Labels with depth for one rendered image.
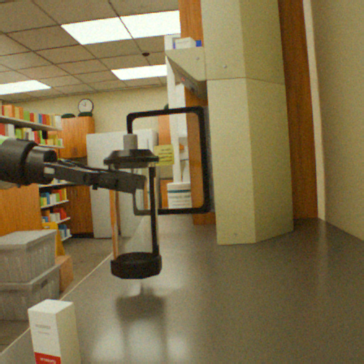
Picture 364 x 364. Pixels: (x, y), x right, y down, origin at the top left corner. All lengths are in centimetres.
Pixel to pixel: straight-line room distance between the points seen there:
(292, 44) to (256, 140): 56
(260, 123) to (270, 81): 15
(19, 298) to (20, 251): 40
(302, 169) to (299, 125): 17
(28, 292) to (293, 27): 262
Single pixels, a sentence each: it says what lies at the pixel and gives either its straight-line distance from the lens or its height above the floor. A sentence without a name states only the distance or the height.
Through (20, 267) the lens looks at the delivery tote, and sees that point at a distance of 308.
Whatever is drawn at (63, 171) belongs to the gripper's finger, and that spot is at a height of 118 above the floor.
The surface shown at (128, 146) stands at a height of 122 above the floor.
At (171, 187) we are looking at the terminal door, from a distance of 136.
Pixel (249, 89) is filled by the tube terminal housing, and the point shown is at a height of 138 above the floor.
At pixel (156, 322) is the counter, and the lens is 58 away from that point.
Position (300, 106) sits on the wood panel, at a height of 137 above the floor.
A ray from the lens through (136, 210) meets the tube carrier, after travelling 66.
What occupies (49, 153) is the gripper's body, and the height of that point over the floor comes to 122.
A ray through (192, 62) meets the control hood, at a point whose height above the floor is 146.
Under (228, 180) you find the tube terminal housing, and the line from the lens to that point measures 102.
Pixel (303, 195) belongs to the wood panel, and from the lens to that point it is 144.
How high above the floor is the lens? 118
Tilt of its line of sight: 3 degrees down
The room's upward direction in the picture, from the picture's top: 4 degrees counter-clockwise
